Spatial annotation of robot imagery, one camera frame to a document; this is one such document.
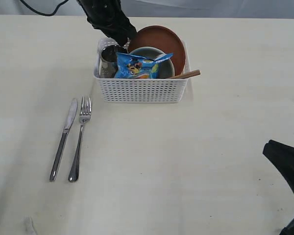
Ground blue snack bag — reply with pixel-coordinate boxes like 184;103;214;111
114;52;173;79

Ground stainless steel cup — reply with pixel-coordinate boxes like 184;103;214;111
99;45;128;78

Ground white perforated plastic basket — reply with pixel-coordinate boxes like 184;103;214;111
93;37;188;103

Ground brown round plate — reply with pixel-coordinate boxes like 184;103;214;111
128;25;186;75

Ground stainless steel fork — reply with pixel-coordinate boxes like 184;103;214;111
68;96;92;183

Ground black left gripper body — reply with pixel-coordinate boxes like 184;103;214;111
77;0;127;31

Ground stainless steel knife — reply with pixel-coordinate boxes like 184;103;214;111
49;98;78;182

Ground brown wooden chopsticks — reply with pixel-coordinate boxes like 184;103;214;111
169;70;200;79

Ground black cable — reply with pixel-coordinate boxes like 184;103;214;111
19;0;69;17

